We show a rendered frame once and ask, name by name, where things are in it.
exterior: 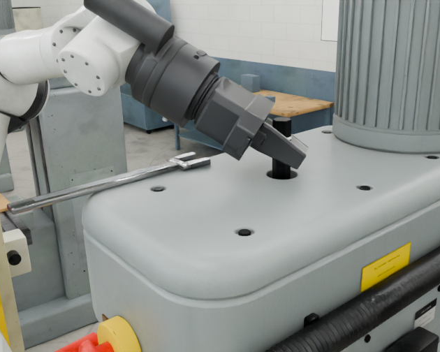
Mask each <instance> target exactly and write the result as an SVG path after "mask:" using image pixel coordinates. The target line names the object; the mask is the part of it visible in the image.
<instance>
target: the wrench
mask: <svg viewBox="0 0 440 352"><path fill-rule="evenodd" d="M194 159H196V153H193V152H190V153H187V154H182V155H179V156H174V157H173V158H170V159H166V162H165V163H160V164H157V165H155V166H150V167H146V168H142V169H139V170H134V171H131V172H128V173H123V174H120V175H115V176H112V177H107V178H104V179H100V180H96V181H93V182H88V183H86V184H81V185H77V186H73V187H70V188H67V189H62V190H59V191H54V192H51V193H47V194H43V195H40V196H35V197H33V198H28V199H24V200H20V201H17V202H14V203H9V204H7V209H8V210H9V211H10V212H11V213H12V214H19V213H23V212H27V211H29V210H34V209H37V208H40V207H45V206H48V205H52V204H55V203H60V202H62V201H65V200H70V199H73V198H77V197H80V196H85V195H87V194H91V193H95V192H98V191H102V190H106V189H110V188H112V187H116V186H120V185H123V184H128V183H131V182H135V181H138V180H141V179H145V178H148V177H153V176H156V175H160V174H164V173H168V172H170V171H174V170H178V169H180V170H183V171H185V170H190V169H194V168H199V167H202V166H206V165H209V164H211V161H210V159H209V158H207V157H205V158H201V159H196V160H194ZM191 160H193V161H191ZM187 161H189V162H187ZM186 162H187V163H186Z"/></svg>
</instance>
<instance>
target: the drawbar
mask: <svg viewBox="0 0 440 352"><path fill-rule="evenodd" d="M272 127H273V128H275V129H276V130H277V131H278V132H280V133H281V134H282V135H284V136H285V137H286V138H289V137H291V119H289V118H287V117H277V118H274V119H273V120H272ZM272 178H273V179H290V178H291V167H290V166H288V165H286V164H284V163H282V162H280V161H278V160H276V159H272Z"/></svg>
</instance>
